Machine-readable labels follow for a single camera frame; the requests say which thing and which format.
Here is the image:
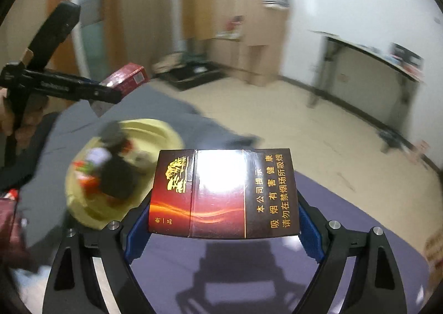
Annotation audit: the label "dark red cigarette carton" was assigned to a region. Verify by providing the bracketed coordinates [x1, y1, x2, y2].
[147, 148, 300, 240]

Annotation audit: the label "yellow round tray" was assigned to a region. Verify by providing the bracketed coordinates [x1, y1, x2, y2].
[65, 119, 183, 230]

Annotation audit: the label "black folding table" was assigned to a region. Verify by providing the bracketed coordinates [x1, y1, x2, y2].
[307, 32, 422, 153]

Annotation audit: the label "red box with gold print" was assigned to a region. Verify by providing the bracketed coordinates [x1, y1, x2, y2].
[90, 63, 150, 117]

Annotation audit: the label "purple table cloth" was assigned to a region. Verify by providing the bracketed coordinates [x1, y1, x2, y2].
[130, 172, 429, 313]

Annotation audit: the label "black tray on floor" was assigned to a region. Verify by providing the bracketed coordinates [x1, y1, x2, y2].
[152, 52, 226, 91]

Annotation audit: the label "dark cloth pile on floor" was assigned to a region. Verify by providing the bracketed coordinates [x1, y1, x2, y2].
[378, 128, 411, 149]

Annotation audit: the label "stacked brown cardboard boxes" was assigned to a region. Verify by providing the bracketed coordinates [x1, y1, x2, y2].
[179, 0, 290, 86]

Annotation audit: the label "person's left hand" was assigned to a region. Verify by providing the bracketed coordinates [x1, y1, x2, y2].
[0, 87, 50, 152]

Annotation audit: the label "black box on table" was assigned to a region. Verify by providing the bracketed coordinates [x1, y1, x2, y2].
[390, 43, 424, 70]

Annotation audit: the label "grey blanket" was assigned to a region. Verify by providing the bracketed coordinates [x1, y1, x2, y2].
[19, 84, 257, 267]

